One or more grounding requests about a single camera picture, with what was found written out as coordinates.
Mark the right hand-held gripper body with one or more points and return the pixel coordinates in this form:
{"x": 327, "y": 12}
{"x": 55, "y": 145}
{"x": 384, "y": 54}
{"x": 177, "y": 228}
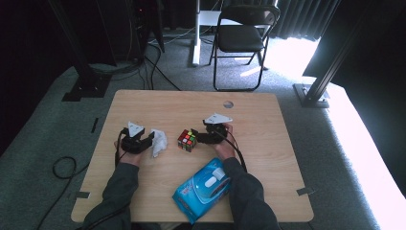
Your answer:
{"x": 217, "y": 134}

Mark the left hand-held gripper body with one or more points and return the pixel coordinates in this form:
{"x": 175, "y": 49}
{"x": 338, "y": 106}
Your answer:
{"x": 132, "y": 143}

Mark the white wet wipe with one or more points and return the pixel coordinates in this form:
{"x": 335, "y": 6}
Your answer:
{"x": 159, "y": 142}

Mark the colourful puzzle cube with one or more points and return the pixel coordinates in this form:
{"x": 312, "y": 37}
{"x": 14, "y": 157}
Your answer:
{"x": 187, "y": 140}

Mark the blue wet wipes pack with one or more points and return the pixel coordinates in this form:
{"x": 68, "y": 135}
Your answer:
{"x": 198, "y": 195}

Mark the person's left hand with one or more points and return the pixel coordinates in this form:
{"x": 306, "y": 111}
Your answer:
{"x": 130, "y": 158}

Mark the person's right hand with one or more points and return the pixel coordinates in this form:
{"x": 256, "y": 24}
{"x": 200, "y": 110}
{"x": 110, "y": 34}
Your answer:
{"x": 226, "y": 150}

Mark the round grey table grommet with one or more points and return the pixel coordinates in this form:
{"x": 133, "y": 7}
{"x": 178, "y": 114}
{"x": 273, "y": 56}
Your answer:
{"x": 228, "y": 104}

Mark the black tape strip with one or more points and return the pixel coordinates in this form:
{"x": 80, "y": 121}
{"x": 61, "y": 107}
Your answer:
{"x": 94, "y": 125}

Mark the grey tape piece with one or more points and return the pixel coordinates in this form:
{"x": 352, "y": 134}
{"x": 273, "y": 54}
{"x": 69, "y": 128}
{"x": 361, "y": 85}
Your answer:
{"x": 82, "y": 195}
{"x": 304, "y": 191}

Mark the black metal stand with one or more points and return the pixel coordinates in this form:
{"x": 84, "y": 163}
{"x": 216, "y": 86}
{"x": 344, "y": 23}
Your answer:
{"x": 319, "y": 86}
{"x": 86, "y": 86}

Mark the black folding chair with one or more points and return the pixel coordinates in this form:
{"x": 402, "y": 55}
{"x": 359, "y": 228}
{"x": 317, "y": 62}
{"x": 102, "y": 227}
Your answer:
{"x": 239, "y": 38}

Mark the dark equipment rack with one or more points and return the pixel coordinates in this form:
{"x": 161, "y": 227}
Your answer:
{"x": 150, "y": 25}

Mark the black curtain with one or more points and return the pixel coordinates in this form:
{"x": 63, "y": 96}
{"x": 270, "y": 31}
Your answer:
{"x": 25, "y": 64}
{"x": 383, "y": 64}

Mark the dark pleated curtain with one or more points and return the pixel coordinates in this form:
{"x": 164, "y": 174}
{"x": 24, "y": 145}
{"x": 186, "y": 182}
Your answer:
{"x": 300, "y": 19}

